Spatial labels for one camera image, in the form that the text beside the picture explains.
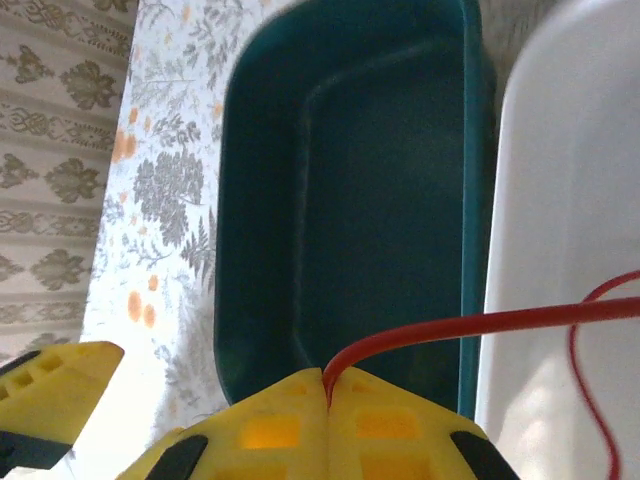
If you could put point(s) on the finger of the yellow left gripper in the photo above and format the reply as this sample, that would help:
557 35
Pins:
55 390

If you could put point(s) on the teal plastic bin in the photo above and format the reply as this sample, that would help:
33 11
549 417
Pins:
360 200

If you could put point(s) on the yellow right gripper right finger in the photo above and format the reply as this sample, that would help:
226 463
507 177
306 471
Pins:
395 430

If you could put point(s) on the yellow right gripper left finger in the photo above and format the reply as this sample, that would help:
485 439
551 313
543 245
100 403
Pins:
260 435

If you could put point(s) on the white plastic bin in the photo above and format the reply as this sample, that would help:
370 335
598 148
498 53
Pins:
565 200

